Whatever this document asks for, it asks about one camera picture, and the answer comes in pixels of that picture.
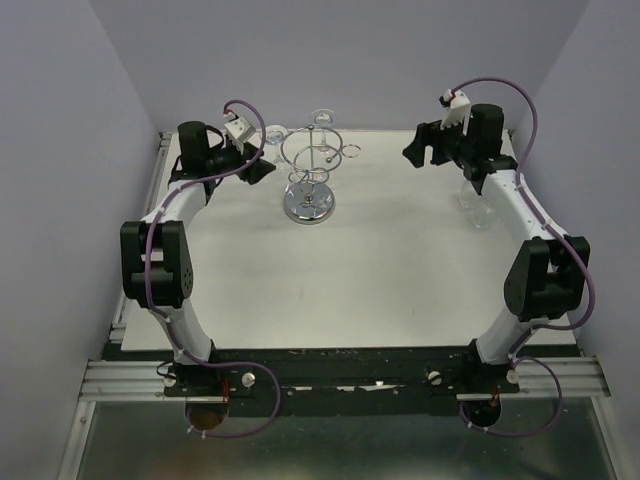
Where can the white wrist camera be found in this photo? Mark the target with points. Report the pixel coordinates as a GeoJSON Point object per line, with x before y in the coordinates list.
{"type": "Point", "coordinates": [457, 108]}
{"type": "Point", "coordinates": [238, 129]}

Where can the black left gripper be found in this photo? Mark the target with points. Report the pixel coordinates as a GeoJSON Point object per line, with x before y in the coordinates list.
{"type": "Point", "coordinates": [256, 171]}

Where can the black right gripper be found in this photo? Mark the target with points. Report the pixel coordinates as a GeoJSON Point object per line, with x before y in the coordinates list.
{"type": "Point", "coordinates": [429, 134]}

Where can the clear wine glass front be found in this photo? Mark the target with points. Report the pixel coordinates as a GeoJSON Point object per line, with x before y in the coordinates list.
{"type": "Point", "coordinates": [482, 216]}

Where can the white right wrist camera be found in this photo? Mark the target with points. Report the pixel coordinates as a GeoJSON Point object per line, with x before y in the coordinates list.
{"type": "Point", "coordinates": [457, 108]}

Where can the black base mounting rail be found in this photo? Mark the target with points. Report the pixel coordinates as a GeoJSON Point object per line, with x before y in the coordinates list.
{"type": "Point", "coordinates": [334, 382]}

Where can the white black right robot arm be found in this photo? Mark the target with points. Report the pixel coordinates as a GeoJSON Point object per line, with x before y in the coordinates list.
{"type": "Point", "coordinates": [546, 279]}

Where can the chrome wine glass rack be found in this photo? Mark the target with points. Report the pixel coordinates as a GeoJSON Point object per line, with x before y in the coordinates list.
{"type": "Point", "coordinates": [308, 198]}

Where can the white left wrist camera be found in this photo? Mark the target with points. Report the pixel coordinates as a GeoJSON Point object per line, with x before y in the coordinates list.
{"type": "Point", "coordinates": [238, 129]}

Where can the ribbed clear wine glass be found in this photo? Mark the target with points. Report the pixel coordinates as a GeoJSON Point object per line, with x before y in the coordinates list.
{"type": "Point", "coordinates": [467, 197]}

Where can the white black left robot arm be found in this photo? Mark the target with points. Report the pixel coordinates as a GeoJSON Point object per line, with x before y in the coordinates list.
{"type": "Point", "coordinates": [156, 265]}

